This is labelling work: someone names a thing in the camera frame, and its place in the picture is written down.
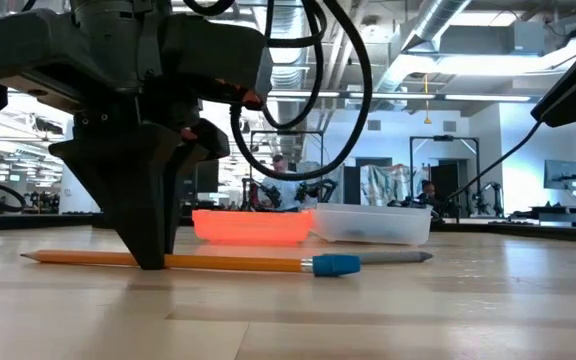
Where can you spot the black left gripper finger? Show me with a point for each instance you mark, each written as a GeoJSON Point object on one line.
{"type": "Point", "coordinates": [203, 145]}
{"type": "Point", "coordinates": [133, 190]}

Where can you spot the orange plastic box lid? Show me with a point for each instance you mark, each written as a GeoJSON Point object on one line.
{"type": "Point", "coordinates": [253, 227]}

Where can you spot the orange pencil blue eraser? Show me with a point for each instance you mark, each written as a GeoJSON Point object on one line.
{"type": "Point", "coordinates": [243, 263]}

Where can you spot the grey marker pen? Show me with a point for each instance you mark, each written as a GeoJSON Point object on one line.
{"type": "Point", "coordinates": [398, 257]}

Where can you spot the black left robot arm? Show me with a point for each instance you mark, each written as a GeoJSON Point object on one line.
{"type": "Point", "coordinates": [18, 45]}

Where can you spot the clear plastic supply box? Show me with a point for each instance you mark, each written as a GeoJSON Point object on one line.
{"type": "Point", "coordinates": [373, 225]}

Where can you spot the black monitor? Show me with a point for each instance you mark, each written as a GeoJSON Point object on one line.
{"type": "Point", "coordinates": [208, 175]}

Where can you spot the person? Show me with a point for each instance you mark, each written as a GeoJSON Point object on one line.
{"type": "Point", "coordinates": [428, 192]}
{"type": "Point", "coordinates": [285, 192]}

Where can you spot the ceiling light strip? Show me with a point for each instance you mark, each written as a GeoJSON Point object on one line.
{"type": "Point", "coordinates": [393, 95]}

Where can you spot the pale patterned tarp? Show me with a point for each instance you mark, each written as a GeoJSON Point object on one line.
{"type": "Point", "coordinates": [393, 182]}

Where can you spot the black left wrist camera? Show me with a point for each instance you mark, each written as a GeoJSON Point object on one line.
{"type": "Point", "coordinates": [208, 55]}

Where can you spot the wall monitor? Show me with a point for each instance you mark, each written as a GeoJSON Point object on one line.
{"type": "Point", "coordinates": [563, 174]}

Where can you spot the black rig frame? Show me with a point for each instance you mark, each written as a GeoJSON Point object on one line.
{"type": "Point", "coordinates": [443, 138]}
{"type": "Point", "coordinates": [313, 132]}

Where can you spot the silver ventilation duct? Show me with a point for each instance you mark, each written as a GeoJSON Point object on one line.
{"type": "Point", "coordinates": [293, 70]}
{"type": "Point", "coordinates": [433, 20]}

